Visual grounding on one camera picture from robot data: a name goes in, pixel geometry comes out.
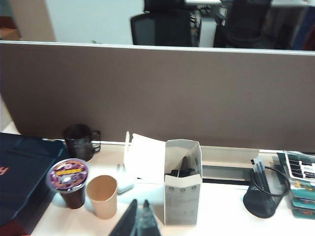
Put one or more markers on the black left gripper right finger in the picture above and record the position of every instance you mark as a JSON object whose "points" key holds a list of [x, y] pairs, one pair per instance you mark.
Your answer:
{"points": [[148, 221]]}

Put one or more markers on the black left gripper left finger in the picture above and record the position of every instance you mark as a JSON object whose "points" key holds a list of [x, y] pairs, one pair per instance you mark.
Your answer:
{"points": [[126, 221]]}

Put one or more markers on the brown paper cup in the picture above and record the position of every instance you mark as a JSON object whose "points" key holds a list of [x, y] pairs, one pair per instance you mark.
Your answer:
{"points": [[102, 199]]}

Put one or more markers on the white grey mask box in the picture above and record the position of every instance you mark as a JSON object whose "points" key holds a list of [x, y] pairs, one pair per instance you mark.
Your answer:
{"points": [[182, 196]]}

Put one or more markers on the drink cup with purple lid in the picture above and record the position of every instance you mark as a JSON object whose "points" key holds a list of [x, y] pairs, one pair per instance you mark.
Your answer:
{"points": [[67, 177]]}

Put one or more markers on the black mug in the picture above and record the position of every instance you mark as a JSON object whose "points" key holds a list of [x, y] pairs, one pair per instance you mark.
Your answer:
{"points": [[78, 142]]}

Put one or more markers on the dark navy box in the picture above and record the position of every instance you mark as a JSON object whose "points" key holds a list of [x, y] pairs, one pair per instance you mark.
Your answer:
{"points": [[22, 172]]}

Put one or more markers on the clear ballpoint pen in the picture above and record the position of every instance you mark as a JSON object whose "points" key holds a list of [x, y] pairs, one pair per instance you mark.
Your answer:
{"points": [[256, 174], [261, 172]]}

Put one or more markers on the black mesh pen holder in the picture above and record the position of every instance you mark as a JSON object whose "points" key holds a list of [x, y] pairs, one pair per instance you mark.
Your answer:
{"points": [[265, 201]]}

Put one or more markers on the brown fabric desk partition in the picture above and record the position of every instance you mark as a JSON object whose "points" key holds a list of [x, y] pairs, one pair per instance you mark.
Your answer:
{"points": [[157, 93]]}

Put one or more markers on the black mesh office chair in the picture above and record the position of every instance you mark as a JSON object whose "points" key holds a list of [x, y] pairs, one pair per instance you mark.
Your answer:
{"points": [[165, 29], [243, 24]]}

